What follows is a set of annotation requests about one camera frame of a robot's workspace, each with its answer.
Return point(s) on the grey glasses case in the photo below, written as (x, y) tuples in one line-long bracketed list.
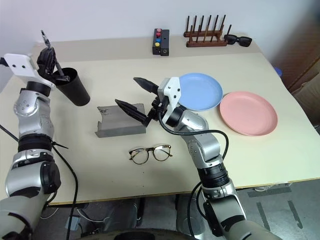
[(117, 123)]

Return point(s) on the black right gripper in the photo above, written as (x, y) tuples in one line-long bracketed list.
[(157, 107)]

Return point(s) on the pink plastic plate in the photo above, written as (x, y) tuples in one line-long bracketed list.
[(247, 113)]

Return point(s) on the black sunglasses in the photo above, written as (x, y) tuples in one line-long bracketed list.
[(243, 40)]

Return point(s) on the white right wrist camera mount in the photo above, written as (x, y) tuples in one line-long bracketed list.
[(172, 91)]

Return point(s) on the brown wooden plate rack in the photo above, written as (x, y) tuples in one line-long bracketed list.
[(207, 41)]

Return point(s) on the dark table leg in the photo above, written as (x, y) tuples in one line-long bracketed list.
[(140, 211)]

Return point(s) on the black plastic cup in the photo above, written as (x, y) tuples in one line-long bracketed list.
[(76, 92)]

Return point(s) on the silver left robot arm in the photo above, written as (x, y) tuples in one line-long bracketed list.
[(32, 117)]

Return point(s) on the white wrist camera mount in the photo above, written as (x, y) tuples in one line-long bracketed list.
[(172, 91), (20, 66)]

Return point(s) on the blue round container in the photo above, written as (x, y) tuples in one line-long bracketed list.
[(279, 71)]

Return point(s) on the blue plastic plate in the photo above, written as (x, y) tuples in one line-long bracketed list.
[(202, 91)]

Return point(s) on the brown cardboard box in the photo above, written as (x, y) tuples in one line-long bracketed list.
[(306, 85)]

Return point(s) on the grey power strip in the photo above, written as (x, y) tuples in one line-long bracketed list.
[(73, 223)]

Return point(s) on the tortoiseshell round eyeglasses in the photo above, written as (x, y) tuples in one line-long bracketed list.
[(137, 157)]

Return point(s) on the plain black box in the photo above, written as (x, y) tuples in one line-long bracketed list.
[(165, 42)]

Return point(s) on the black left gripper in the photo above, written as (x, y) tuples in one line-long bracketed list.
[(43, 66)]

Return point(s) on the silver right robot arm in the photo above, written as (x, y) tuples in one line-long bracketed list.
[(205, 150)]

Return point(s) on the black box with coloured buttons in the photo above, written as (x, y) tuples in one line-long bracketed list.
[(157, 41)]

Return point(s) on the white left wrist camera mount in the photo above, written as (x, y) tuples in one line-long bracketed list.
[(20, 66)]

